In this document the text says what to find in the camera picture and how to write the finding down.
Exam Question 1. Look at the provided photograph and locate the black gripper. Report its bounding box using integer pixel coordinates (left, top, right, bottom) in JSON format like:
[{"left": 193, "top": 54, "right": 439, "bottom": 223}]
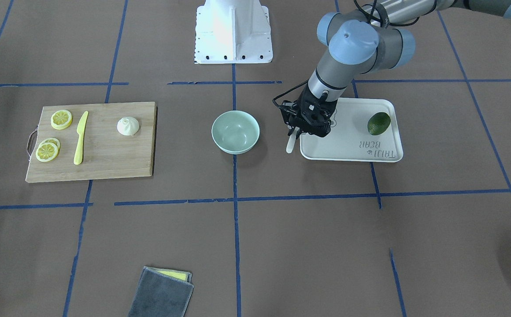
[{"left": 281, "top": 84, "right": 337, "bottom": 139}]

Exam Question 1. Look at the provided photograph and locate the white plastic spoon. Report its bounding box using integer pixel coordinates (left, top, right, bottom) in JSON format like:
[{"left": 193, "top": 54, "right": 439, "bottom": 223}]
[{"left": 285, "top": 132, "right": 296, "bottom": 153}]

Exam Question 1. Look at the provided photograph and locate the white steamed bun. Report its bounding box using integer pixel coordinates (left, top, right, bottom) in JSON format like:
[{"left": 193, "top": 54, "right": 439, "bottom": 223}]
[{"left": 116, "top": 117, "right": 140, "bottom": 136}]

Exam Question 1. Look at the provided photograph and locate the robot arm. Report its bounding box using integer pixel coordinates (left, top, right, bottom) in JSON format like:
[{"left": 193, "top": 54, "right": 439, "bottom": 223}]
[{"left": 276, "top": 0, "right": 511, "bottom": 138}]

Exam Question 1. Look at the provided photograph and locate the light green bowl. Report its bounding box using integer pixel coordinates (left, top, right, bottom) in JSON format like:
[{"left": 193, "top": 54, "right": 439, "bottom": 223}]
[{"left": 211, "top": 110, "right": 261, "bottom": 155}]

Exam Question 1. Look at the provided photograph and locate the white bear tray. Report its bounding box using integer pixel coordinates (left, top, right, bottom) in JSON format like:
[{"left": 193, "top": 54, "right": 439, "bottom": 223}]
[{"left": 299, "top": 98, "right": 404, "bottom": 162}]

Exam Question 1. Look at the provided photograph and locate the yellow sponge cloth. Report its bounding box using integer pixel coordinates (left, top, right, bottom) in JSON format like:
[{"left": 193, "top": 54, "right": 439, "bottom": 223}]
[{"left": 155, "top": 268, "right": 193, "bottom": 283}]

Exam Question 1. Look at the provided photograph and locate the yellow plastic knife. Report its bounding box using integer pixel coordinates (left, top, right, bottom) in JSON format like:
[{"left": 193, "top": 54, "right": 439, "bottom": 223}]
[{"left": 74, "top": 111, "right": 89, "bottom": 165}]

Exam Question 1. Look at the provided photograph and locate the grey cloth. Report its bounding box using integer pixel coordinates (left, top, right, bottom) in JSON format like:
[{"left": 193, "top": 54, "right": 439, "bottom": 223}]
[{"left": 127, "top": 265, "right": 194, "bottom": 317}]

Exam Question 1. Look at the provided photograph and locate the bamboo cutting board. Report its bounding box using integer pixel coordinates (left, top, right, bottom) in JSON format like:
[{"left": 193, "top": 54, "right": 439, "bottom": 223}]
[{"left": 26, "top": 102, "right": 157, "bottom": 183}]

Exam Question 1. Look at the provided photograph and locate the upper lemon slice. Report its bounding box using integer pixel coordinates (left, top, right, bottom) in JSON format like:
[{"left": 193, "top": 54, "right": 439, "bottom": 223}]
[{"left": 50, "top": 110, "right": 73, "bottom": 130}]

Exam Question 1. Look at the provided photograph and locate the lower back lemon slice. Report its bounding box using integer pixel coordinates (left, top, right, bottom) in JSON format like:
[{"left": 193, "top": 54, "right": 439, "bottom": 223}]
[{"left": 38, "top": 138, "right": 61, "bottom": 150}]

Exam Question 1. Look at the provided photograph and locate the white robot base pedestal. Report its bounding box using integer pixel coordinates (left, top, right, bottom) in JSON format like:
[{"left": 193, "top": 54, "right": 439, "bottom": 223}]
[{"left": 194, "top": 0, "right": 274, "bottom": 64}]

